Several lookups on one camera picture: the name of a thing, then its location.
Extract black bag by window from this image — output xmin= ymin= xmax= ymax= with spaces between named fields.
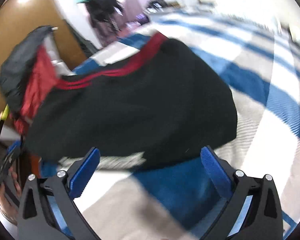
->
xmin=76 ymin=0 xmax=123 ymax=47

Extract person's left hand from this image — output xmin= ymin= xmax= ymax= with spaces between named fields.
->
xmin=0 ymin=164 xmax=22 ymax=222

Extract light wooden wardrobe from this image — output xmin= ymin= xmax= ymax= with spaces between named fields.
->
xmin=0 ymin=0 xmax=87 ymax=111

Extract black varsity jacket red stripes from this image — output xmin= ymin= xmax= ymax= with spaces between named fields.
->
xmin=25 ymin=33 xmax=237 ymax=168

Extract grey red clothes heap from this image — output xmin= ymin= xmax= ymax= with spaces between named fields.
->
xmin=0 ymin=25 xmax=74 ymax=135

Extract blue white checkered bedspread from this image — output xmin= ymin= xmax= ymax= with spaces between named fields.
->
xmin=39 ymin=7 xmax=300 ymax=240

